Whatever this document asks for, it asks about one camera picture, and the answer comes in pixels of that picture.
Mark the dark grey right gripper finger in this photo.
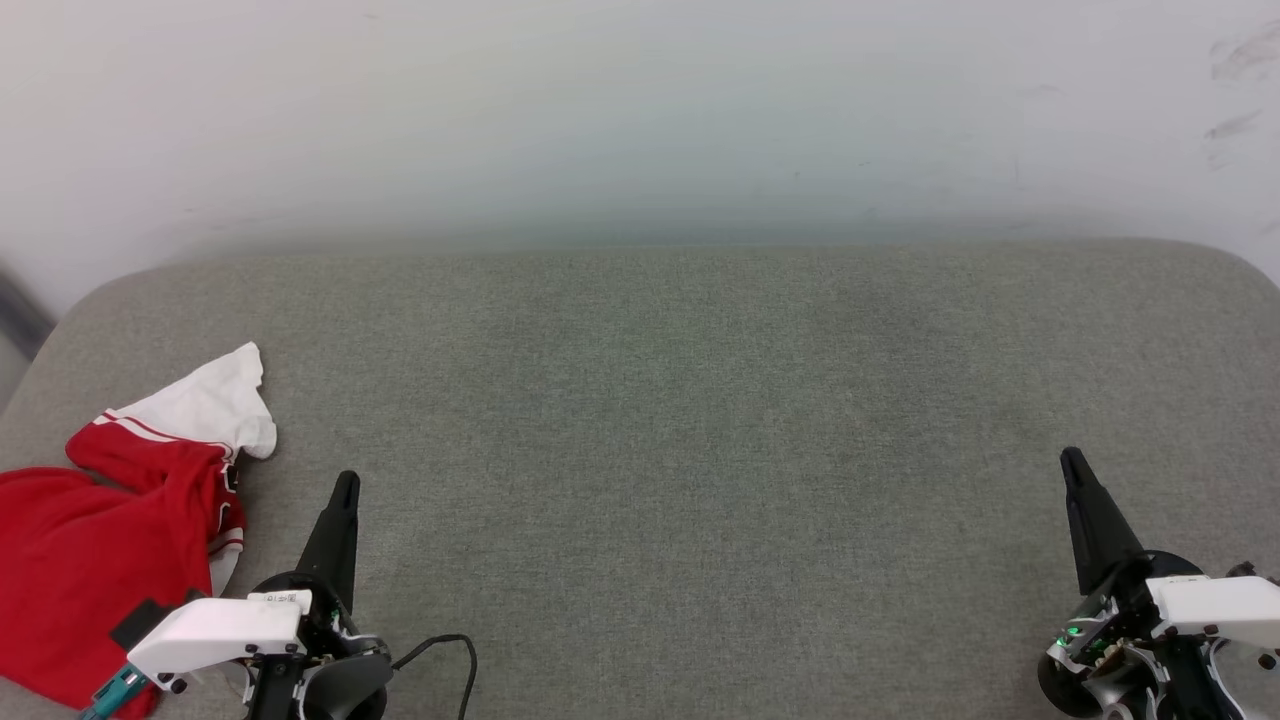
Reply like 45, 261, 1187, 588
1060, 446, 1148, 598

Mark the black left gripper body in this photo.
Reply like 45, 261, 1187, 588
243, 570, 394, 720

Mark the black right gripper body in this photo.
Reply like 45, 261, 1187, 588
1036, 548, 1280, 720

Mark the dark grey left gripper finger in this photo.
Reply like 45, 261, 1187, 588
296, 471, 362, 613

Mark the red and white shirt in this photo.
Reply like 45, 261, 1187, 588
0, 342, 278, 720

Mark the grey fabric sofa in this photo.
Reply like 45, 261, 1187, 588
0, 238, 1280, 720

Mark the thin black looped cable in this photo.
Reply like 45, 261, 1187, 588
392, 634, 479, 720

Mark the teal camera cable connector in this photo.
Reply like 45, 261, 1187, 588
78, 662, 151, 720

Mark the grey metal wall pipe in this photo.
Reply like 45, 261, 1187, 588
0, 268, 56, 359

